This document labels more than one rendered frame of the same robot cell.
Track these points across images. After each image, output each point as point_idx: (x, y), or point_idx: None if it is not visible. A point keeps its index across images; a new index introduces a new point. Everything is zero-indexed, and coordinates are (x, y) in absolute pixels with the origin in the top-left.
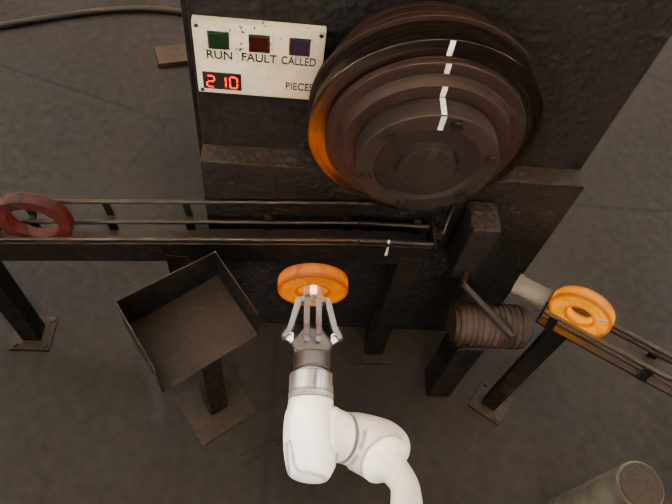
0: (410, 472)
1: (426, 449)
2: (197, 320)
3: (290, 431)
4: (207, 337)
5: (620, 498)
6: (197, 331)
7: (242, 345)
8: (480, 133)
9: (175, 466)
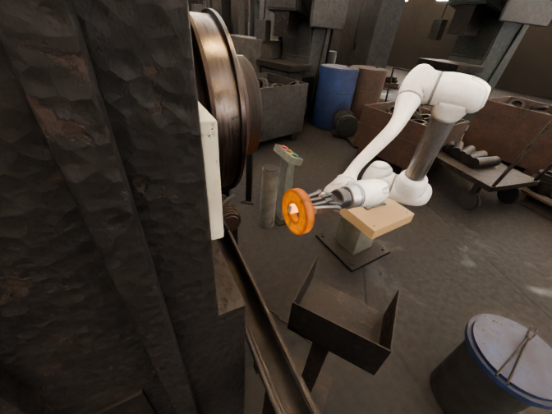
0: (353, 161)
1: (264, 268)
2: (330, 319)
3: (379, 190)
4: (335, 305)
5: (278, 172)
6: (337, 314)
7: (255, 395)
8: None
9: (353, 388)
